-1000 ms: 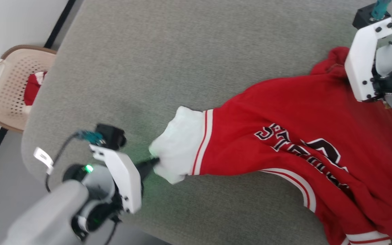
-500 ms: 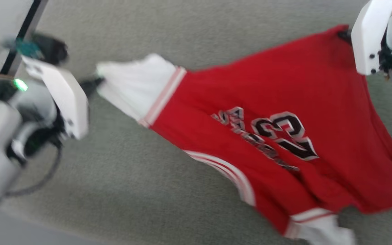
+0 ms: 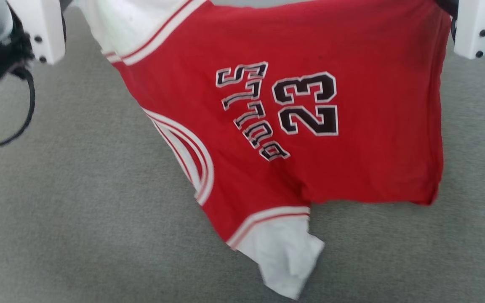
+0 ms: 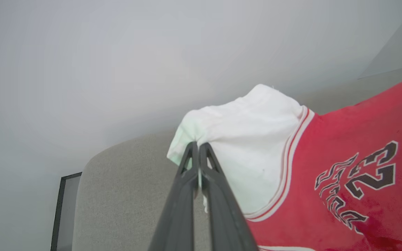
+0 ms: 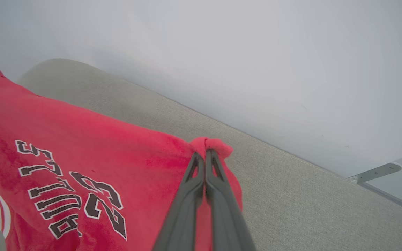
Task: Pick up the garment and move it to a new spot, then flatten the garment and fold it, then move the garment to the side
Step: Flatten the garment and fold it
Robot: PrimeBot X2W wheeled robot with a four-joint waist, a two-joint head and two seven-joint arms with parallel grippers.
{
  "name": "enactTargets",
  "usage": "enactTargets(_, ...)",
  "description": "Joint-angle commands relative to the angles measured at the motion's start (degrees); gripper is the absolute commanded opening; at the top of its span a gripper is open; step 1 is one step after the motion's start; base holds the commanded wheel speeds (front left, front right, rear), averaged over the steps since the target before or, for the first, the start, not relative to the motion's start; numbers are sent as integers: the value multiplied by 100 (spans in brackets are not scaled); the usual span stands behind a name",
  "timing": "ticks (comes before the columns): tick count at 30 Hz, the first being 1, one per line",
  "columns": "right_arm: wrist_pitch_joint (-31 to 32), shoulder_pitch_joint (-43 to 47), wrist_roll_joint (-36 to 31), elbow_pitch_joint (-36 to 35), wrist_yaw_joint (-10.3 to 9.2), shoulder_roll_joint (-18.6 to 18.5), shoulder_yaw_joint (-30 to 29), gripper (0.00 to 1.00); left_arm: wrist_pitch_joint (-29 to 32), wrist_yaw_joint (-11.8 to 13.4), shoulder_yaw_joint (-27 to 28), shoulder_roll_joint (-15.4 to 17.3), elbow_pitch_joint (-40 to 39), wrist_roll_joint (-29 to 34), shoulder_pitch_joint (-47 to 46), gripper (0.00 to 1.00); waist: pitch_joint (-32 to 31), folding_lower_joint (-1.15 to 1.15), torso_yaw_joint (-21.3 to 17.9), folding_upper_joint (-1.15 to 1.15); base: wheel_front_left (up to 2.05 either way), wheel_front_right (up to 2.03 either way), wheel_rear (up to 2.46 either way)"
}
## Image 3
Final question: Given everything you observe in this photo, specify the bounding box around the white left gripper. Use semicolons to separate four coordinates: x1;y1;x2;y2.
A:
6;0;67;65

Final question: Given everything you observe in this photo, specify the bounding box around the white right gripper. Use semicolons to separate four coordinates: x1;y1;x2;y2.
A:
453;0;485;60

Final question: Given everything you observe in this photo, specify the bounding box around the red and white basketball jersey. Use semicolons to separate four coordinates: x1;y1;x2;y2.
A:
74;0;452;300

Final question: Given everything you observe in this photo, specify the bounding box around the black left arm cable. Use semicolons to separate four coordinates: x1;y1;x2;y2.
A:
0;66;36;153

